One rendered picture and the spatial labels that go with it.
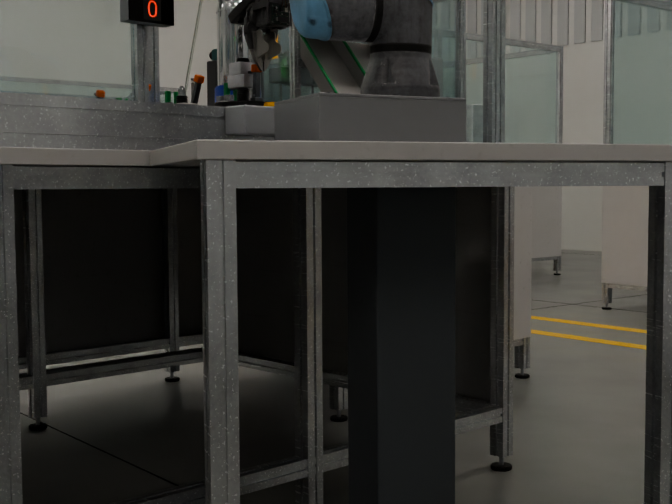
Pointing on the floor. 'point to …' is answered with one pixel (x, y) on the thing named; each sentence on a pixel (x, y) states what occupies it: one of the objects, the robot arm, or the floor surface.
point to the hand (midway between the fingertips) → (260, 66)
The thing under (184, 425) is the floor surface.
